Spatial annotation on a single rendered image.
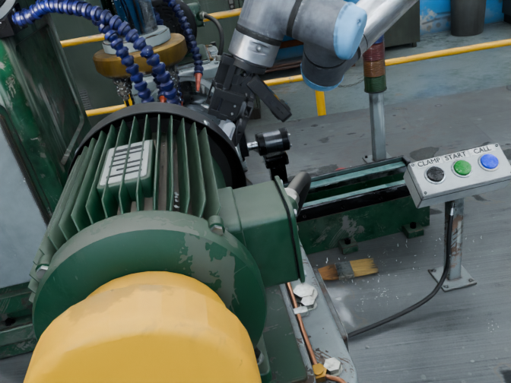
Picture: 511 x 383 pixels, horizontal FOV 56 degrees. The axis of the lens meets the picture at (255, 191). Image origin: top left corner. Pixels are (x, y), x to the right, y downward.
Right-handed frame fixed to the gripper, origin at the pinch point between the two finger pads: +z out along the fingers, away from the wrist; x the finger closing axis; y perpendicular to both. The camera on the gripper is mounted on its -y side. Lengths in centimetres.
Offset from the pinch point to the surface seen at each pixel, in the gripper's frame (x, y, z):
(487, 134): -37, -85, -16
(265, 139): -17.5, -11.8, -0.3
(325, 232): 1.2, -28.0, 11.6
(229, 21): -305, -37, 6
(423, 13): -460, -273, -60
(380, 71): -33, -41, -23
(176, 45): -0.5, 16.0, -18.2
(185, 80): -38.2, 8.8, -3.3
